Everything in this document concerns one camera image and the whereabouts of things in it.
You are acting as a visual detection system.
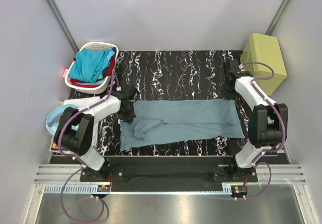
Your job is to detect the left controller board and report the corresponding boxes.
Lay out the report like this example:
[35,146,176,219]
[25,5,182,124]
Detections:
[97,185,111,192]

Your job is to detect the slotted cable duct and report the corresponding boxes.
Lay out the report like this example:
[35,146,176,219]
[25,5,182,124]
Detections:
[44,184,99,194]

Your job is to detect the right controller board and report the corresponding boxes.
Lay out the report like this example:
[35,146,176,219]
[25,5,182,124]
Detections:
[233,185,248,193]

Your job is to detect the white paper stack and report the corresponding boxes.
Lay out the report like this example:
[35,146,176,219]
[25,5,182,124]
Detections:
[49,97,100,153]

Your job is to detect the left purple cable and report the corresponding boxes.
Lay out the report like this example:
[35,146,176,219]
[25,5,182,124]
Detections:
[54,71,121,221]

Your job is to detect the purple orange book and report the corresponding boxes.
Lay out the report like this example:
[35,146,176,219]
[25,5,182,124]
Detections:
[51,142,59,150]

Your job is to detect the pink cube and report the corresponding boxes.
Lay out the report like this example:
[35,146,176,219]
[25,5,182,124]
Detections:
[62,69,68,78]

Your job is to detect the white laundry basket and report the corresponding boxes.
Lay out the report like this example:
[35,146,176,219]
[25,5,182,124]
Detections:
[64,42,119,94]

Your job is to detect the light blue headphones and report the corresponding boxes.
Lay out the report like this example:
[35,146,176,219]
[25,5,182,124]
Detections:
[46,104,78,137]

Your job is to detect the grey-blue t shirt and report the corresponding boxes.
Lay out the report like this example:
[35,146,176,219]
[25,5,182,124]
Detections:
[120,99,244,151]

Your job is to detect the controller board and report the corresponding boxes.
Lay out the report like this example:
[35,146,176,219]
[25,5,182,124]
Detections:
[233,185,248,193]
[97,185,111,192]

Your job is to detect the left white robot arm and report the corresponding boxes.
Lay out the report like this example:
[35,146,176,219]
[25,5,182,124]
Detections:
[46,87,138,182]

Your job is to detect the teal t shirt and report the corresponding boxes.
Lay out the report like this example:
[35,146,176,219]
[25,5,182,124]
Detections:
[68,48,116,84]

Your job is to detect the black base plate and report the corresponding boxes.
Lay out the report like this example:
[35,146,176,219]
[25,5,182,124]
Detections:
[80,156,258,192]

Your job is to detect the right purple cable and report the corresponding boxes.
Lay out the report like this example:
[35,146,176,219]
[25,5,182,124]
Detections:
[238,61,288,200]

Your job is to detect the purple cable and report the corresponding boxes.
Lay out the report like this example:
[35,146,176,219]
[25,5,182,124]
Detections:
[238,61,288,200]
[54,71,121,221]

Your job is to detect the black marble mat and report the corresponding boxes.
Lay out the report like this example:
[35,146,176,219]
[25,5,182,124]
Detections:
[49,50,290,164]

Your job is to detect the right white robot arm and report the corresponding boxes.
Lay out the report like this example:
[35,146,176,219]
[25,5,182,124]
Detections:
[224,60,288,182]

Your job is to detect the green box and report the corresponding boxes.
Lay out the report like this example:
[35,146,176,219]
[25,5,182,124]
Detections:
[240,33,287,96]

